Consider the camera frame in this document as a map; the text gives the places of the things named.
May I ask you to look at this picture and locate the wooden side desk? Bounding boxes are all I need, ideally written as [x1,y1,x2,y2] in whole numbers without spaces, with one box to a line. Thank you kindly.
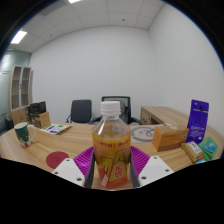
[139,105,191,127]

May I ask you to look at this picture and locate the brown cardboard box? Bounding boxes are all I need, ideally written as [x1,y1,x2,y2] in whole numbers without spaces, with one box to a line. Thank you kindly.
[29,112,52,129]

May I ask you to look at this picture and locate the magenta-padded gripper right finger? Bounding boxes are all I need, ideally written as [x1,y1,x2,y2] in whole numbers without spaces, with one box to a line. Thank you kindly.
[129,145,175,188]

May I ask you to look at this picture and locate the green and white mug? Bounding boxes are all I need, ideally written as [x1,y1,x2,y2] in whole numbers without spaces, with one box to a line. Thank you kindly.
[13,122,37,149]

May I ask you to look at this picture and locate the wooden glass-door cabinet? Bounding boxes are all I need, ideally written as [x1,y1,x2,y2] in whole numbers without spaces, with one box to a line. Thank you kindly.
[8,64,34,126]

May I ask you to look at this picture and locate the grey mesh office chair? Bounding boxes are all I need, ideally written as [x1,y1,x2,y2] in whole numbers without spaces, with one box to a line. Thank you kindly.
[91,95,144,126]

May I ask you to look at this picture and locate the orange cardboard box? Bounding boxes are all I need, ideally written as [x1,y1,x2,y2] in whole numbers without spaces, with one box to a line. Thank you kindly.
[151,124,190,153]

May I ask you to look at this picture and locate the black sofa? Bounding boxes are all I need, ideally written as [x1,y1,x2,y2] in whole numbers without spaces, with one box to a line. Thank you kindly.
[3,116,15,131]

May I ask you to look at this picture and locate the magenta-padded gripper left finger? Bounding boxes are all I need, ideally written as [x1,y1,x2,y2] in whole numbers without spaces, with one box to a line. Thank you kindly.
[52,145,98,190]

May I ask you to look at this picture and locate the small tan box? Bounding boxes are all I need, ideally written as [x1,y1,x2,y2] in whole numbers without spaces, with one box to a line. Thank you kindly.
[181,140,205,164]

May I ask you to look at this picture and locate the yellow drink bottle white cap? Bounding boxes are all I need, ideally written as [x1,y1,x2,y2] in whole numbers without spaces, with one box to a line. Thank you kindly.
[91,100,132,190]

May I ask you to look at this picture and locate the black box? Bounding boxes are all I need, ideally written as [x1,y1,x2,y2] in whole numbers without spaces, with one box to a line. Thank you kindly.
[28,101,48,116]

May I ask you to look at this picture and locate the purple standing pouch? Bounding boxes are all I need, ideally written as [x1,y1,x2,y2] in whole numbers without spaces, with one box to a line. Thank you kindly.
[185,99,210,145]

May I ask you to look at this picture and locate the flat round red coaster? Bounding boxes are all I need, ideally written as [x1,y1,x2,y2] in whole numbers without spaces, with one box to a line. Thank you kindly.
[45,150,70,170]

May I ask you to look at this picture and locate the green flat box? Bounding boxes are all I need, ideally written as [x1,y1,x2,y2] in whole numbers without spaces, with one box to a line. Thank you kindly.
[198,136,219,162]

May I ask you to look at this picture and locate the black padded office chair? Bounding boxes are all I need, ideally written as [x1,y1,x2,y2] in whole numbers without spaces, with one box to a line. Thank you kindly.
[65,99,94,125]

